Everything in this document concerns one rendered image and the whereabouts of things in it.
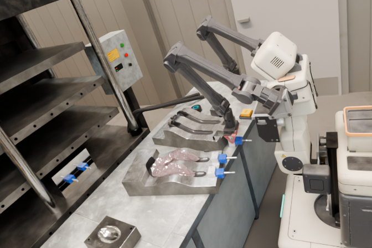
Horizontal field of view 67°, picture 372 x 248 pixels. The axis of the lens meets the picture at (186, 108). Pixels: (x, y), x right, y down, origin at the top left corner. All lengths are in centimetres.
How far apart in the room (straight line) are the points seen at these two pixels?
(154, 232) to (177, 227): 11
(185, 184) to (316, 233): 84
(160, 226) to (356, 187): 89
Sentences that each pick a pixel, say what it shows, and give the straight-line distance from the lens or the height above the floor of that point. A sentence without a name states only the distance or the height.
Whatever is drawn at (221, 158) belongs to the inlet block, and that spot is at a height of 87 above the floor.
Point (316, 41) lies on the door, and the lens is 329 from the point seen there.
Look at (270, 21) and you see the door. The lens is 325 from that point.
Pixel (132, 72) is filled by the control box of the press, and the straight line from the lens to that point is 228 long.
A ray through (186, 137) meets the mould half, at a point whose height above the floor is 89.
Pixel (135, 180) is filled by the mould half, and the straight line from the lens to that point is 153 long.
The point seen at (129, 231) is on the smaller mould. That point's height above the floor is 87.
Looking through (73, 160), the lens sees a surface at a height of 95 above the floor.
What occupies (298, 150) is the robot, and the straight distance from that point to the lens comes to 156.
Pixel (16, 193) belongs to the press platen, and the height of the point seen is 102.
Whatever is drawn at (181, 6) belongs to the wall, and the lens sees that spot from 353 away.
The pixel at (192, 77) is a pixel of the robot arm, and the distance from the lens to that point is 137.
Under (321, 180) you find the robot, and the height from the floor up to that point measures 71.
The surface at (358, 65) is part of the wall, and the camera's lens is 348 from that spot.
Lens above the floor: 182
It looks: 28 degrees down
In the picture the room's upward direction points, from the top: 19 degrees counter-clockwise
